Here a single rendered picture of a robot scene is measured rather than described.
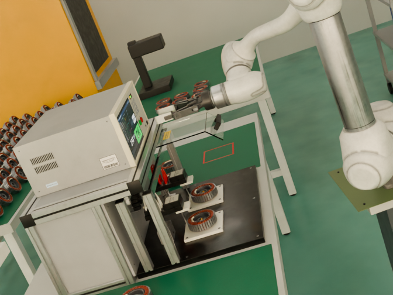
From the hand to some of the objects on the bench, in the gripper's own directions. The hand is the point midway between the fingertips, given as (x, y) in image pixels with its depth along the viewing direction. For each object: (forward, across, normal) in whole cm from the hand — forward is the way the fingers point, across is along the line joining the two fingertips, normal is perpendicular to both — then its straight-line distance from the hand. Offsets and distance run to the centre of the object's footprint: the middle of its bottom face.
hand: (163, 115), depth 238 cm
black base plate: (-2, -8, -43) cm, 44 cm away
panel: (+22, -8, -41) cm, 47 cm away
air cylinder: (+11, -20, -41) cm, 47 cm away
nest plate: (-3, -20, -41) cm, 46 cm away
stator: (-3, -20, -40) cm, 45 cm away
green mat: (+20, +56, -43) cm, 74 cm away
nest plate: (-3, +4, -41) cm, 41 cm away
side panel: (+37, -41, -43) cm, 70 cm away
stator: (-3, +4, -40) cm, 40 cm away
